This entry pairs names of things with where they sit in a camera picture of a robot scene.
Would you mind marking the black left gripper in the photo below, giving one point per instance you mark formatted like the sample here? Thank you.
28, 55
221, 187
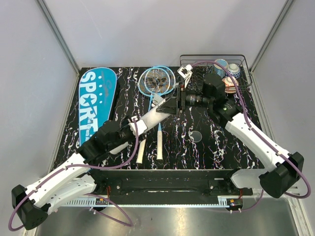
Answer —
141, 137

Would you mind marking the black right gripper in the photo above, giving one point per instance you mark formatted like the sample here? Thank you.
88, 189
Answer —
172, 105

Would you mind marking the white shuttlecock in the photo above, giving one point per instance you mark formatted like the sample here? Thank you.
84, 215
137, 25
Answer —
156, 99

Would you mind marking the white shuttlecock tube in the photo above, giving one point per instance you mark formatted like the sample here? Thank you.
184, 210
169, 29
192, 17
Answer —
152, 116

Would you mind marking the clear round tube lid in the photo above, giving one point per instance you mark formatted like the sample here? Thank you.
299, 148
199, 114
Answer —
195, 136

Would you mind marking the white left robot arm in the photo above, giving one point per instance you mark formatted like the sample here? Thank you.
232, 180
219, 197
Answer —
74, 178

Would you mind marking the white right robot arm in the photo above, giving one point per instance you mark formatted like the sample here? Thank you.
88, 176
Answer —
281, 169

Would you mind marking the blue badminton racket right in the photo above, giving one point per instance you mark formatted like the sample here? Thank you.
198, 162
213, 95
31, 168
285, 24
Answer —
157, 80

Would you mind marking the blue badminton racket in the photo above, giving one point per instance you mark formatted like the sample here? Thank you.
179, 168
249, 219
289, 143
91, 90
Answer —
157, 80
145, 92

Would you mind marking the blue badminton racket left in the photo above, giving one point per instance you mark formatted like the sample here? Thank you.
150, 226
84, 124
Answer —
145, 92

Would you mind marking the blue ceramic mug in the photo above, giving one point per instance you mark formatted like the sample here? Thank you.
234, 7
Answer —
218, 67

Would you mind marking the blue sport racket bag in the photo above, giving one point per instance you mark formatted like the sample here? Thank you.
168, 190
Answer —
97, 91

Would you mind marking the red white patterned bowl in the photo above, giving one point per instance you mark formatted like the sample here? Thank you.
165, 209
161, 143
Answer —
229, 85

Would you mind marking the blue white patterned bowl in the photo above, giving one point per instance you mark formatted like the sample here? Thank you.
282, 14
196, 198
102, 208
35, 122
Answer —
234, 70

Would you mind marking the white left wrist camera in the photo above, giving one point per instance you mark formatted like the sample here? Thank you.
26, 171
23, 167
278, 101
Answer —
139, 125

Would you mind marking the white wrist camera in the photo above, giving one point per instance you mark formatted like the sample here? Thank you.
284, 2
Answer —
139, 125
186, 73

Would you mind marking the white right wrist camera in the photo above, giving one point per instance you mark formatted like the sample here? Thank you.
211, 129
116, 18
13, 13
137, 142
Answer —
186, 73

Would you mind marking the black wire dish basket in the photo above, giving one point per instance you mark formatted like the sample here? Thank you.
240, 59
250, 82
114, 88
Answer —
203, 66

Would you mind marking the aluminium frame post left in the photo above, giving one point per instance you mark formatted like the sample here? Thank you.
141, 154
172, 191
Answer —
58, 35

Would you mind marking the aluminium frame post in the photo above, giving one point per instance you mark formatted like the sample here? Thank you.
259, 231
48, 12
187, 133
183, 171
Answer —
58, 35
275, 27

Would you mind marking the aluminium frame post right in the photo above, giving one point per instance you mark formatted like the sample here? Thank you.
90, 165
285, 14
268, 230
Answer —
275, 27

